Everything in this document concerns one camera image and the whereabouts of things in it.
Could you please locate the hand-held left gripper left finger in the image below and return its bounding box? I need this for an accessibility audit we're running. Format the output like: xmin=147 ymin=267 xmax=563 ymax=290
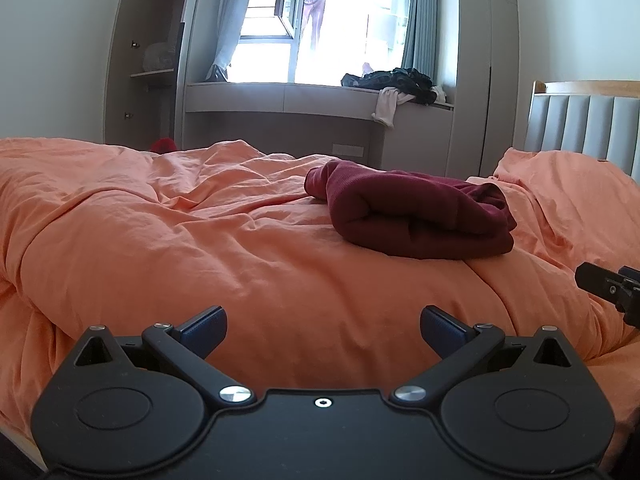
xmin=74 ymin=305 xmax=257 ymax=409

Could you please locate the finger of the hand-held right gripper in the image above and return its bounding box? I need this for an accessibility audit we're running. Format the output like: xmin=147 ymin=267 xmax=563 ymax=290
xmin=574 ymin=261 xmax=640 ymax=330

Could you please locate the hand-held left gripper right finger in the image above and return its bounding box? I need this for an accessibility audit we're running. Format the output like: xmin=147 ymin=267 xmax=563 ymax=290
xmin=390 ymin=305 xmax=582 ymax=407

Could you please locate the dark red garment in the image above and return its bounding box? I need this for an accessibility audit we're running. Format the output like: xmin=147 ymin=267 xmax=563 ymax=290
xmin=304 ymin=158 xmax=518 ymax=260

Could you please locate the pile of dark clothes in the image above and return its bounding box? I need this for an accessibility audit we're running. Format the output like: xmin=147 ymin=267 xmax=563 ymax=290
xmin=341 ymin=67 xmax=436 ymax=106

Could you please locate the orange duvet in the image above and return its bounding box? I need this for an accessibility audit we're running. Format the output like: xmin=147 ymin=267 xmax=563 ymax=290
xmin=0 ymin=137 xmax=640 ymax=442

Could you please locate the grey padded headboard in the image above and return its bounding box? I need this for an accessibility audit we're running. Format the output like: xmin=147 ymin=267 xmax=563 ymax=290
xmin=522 ymin=79 xmax=640 ymax=182

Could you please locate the white garment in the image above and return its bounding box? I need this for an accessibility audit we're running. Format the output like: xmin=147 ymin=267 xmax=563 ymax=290
xmin=371 ymin=87 xmax=416 ymax=129

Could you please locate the grey window seat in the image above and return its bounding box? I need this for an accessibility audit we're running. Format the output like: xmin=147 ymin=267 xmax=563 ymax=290
xmin=182 ymin=81 xmax=456 ymax=177

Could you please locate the tall grey closed wardrobe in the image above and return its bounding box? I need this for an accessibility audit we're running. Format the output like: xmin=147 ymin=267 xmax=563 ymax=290
xmin=447 ymin=0 xmax=522 ymax=179

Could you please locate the white bag on wardrobe shelf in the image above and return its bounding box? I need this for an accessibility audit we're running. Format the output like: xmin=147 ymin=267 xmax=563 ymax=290
xmin=142 ymin=40 xmax=177 ymax=72

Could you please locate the open grey wardrobe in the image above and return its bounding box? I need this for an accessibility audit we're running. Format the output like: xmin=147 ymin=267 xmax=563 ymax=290
xmin=103 ymin=0 xmax=202 ymax=152

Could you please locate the window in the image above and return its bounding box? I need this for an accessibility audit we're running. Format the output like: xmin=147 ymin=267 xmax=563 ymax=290
xmin=232 ymin=0 xmax=417 ymax=86

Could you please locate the light blue sheer curtain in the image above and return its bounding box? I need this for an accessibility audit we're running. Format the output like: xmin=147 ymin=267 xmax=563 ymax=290
xmin=205 ymin=0 xmax=261 ymax=83

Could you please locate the blue-grey thick curtain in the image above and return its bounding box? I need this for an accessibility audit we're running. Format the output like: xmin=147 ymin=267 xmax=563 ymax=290
xmin=402 ymin=0 xmax=459 ymax=92

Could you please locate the pink hanging clothing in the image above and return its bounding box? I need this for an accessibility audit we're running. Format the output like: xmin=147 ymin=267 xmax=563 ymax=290
xmin=299 ymin=0 xmax=327 ymax=52

